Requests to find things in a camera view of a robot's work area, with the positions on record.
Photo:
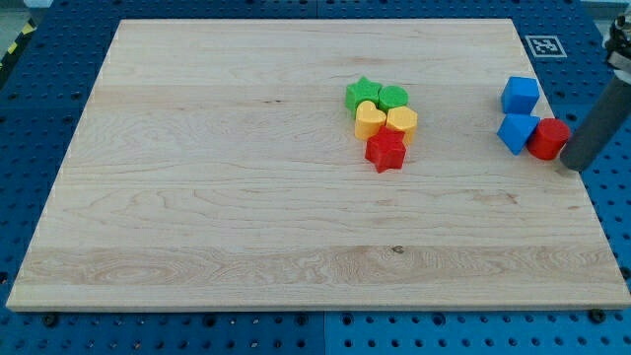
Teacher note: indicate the red cylinder block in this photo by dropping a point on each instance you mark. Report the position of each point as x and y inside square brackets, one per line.
[548, 138]

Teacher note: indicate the red star block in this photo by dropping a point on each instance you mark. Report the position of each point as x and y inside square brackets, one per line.
[386, 150]

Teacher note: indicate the yellow heart block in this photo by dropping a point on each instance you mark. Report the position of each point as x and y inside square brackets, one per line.
[368, 120]

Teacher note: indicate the green star block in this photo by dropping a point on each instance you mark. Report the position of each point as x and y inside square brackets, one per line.
[362, 90]

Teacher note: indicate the yellow hexagon block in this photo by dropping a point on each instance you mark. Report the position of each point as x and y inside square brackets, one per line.
[404, 119]

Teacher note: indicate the green cylinder block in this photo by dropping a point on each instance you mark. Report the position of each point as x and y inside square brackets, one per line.
[392, 96]

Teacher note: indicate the blue triangle block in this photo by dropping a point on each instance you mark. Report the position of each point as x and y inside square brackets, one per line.
[516, 129]

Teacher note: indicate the blue cube block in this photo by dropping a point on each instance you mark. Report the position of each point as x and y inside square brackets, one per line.
[520, 95]

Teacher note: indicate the wooden board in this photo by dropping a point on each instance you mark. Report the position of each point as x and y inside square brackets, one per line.
[215, 169]

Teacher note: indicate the white fiducial marker tag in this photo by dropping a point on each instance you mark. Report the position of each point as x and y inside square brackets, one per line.
[545, 46]

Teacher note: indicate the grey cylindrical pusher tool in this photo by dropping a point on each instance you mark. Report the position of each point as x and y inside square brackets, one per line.
[606, 116]

